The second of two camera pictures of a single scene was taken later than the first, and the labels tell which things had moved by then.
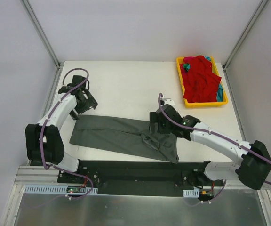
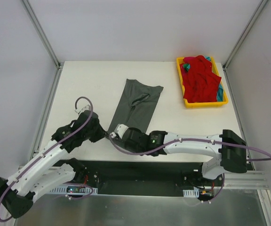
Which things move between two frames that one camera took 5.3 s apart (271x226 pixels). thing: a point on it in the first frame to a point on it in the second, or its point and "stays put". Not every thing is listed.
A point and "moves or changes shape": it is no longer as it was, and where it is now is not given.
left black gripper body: [86, 105] to [98, 133]
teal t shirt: [220, 92] stays put
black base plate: [152, 178] stays put
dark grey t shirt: [129, 135] moves or changes shape
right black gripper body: [153, 121] to [120, 140]
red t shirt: [200, 83] stays put
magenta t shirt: [189, 60] stays put
